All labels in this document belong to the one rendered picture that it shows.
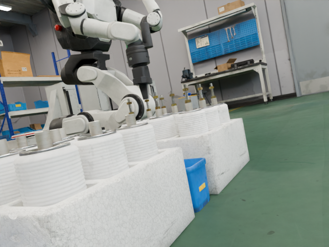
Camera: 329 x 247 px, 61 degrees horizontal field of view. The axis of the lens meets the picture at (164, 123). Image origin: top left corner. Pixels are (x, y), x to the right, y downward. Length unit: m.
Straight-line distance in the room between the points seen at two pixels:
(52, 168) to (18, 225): 0.08
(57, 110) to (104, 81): 1.93
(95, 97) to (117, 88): 2.29
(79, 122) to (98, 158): 1.11
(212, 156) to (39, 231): 0.56
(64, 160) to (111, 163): 0.11
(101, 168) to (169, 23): 6.46
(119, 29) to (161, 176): 0.69
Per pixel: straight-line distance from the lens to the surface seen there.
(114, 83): 1.47
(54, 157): 0.43
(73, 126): 1.65
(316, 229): 0.63
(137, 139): 0.60
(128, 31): 1.12
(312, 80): 5.95
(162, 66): 6.87
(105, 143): 0.51
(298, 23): 6.05
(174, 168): 0.63
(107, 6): 1.64
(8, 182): 0.53
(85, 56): 1.59
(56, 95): 3.41
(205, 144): 0.82
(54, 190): 0.44
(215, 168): 0.84
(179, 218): 0.65
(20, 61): 6.43
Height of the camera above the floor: 0.28
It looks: 3 degrees down
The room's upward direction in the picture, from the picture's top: 11 degrees counter-clockwise
